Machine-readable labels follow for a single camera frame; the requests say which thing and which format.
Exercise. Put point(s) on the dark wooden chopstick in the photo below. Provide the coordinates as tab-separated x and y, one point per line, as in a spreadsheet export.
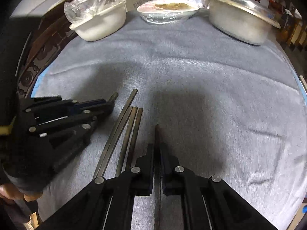
113	98
114	136
126	141
133	139
157	182

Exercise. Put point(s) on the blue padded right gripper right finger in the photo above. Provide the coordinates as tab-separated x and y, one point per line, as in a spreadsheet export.
168	174

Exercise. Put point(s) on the patterned plate with food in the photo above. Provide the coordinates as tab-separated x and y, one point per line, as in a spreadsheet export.
167	11

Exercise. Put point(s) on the white bowl with plastic bag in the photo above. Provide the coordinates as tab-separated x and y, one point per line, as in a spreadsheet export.
95	19

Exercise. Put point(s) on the dark carved wooden sideboard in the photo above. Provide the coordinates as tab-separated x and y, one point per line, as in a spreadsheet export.
42	47

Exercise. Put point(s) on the aluminium pot with lid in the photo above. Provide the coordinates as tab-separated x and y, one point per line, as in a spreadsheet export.
245	20

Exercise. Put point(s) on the grey fleece table cloth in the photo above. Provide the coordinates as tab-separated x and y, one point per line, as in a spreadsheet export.
224	107

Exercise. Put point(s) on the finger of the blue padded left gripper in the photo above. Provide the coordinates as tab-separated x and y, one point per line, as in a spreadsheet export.
96	117
78	107

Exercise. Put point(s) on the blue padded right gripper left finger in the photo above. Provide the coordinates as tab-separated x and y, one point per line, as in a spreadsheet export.
145	176

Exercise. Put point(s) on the person's left hand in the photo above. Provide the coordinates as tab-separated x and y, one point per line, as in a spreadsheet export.
9	194

